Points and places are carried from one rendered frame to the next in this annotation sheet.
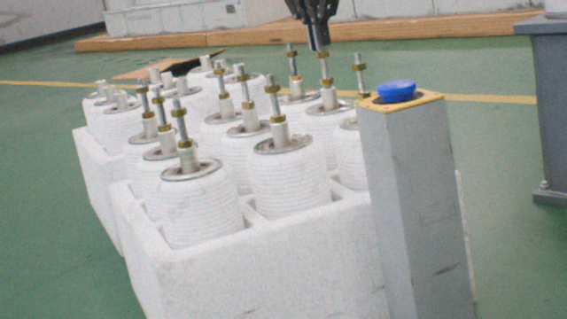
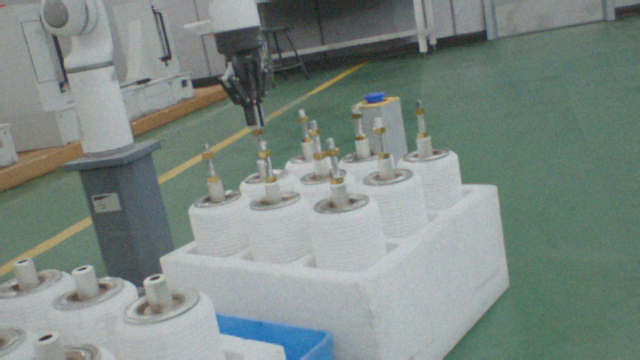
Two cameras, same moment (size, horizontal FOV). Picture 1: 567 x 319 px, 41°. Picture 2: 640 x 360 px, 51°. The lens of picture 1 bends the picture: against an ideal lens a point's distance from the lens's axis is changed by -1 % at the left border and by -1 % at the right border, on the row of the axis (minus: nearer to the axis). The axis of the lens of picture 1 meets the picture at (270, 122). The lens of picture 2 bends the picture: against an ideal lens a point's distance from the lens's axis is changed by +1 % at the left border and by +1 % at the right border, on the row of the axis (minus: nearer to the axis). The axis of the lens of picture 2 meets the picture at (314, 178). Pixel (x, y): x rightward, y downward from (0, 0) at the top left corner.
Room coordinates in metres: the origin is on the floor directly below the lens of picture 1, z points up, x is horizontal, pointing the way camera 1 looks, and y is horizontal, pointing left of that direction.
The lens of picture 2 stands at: (1.57, 0.87, 0.50)
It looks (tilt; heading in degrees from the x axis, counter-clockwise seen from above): 14 degrees down; 238
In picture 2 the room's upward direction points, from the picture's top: 11 degrees counter-clockwise
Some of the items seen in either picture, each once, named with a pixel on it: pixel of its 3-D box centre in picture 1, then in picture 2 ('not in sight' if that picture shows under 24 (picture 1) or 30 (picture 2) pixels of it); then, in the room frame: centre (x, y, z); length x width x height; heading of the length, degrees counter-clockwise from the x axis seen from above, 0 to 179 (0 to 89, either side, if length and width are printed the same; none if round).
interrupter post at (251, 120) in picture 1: (251, 120); (321, 169); (1.01, 0.02, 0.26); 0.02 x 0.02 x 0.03
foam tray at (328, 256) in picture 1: (274, 237); (341, 272); (1.01, 0.02, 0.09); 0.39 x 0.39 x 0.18; 18
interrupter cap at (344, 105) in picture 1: (331, 108); (266, 177); (1.05, -0.09, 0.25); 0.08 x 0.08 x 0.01
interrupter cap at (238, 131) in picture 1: (252, 129); (323, 177); (1.01, 0.02, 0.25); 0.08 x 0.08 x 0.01
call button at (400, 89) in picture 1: (397, 92); (374, 99); (0.76, -0.13, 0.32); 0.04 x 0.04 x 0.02
